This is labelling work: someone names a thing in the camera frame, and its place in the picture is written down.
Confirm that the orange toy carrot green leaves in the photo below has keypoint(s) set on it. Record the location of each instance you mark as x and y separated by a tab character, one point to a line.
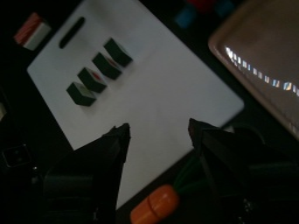
155	204

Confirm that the brown tray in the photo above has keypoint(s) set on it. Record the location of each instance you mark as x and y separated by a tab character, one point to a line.
265	43

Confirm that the red and white toy block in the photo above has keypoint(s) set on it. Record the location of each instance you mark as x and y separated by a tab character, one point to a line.
35	33

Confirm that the blue tape patch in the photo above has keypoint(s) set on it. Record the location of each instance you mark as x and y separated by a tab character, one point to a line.
185	16
225	6

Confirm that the white plastic cutting board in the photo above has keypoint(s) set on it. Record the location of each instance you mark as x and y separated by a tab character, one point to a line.
163	96

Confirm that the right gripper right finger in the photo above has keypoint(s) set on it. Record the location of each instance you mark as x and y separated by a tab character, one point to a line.
249	180

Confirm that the black webcam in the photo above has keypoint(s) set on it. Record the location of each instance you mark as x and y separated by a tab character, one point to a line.
15	154

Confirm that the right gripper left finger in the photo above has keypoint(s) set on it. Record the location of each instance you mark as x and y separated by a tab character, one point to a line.
86	186

